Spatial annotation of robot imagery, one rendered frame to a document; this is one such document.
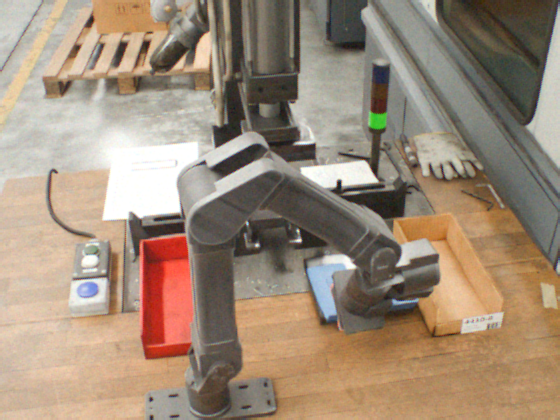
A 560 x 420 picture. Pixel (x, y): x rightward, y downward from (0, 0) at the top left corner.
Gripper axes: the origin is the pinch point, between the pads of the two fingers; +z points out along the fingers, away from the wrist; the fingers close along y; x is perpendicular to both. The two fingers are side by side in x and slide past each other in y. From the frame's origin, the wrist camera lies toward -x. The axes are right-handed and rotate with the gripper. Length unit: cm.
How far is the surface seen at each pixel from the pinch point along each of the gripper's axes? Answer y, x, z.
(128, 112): 187, 41, 214
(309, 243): 18.8, 0.7, 13.5
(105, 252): 23.2, 40.3, 14.5
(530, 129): 39, -57, 15
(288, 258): 16.4, 5.4, 13.7
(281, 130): 31.2, 6.3, -9.8
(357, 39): 234, -109, 229
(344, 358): -7.2, 2.1, 0.3
